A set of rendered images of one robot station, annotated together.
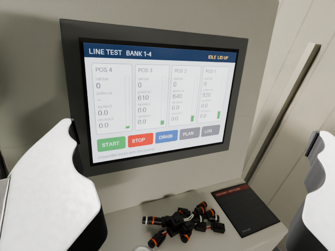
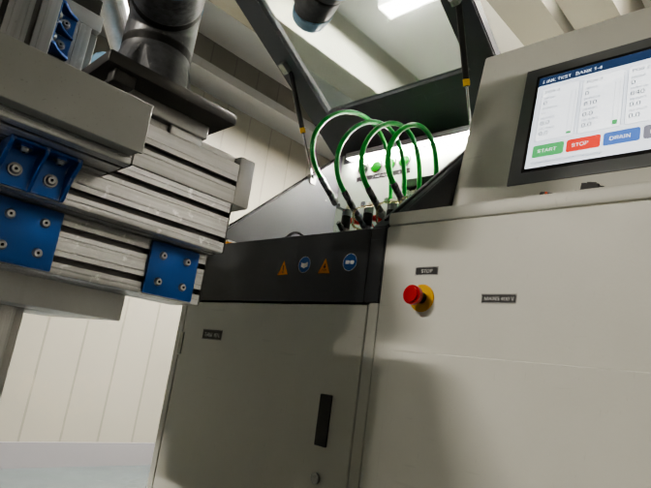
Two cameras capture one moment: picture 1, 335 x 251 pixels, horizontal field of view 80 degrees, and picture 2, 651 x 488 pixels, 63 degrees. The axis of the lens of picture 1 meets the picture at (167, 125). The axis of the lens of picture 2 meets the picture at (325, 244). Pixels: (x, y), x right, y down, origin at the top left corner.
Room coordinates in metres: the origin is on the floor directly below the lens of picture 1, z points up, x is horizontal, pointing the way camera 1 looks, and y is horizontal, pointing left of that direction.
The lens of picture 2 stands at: (-0.38, -0.79, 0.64)
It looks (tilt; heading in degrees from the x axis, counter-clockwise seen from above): 14 degrees up; 73
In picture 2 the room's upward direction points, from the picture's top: 8 degrees clockwise
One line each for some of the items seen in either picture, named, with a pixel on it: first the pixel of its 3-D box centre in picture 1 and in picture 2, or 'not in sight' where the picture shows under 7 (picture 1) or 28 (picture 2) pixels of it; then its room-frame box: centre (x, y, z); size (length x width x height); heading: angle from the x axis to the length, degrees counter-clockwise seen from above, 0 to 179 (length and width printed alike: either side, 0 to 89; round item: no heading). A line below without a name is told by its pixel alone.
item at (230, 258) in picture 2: not in sight; (274, 271); (-0.11, 0.50, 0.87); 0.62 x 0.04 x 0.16; 119
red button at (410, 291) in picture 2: not in sight; (416, 295); (0.07, 0.09, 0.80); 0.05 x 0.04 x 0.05; 119
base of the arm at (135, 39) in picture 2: not in sight; (151, 76); (-0.46, 0.10, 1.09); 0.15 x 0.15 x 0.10
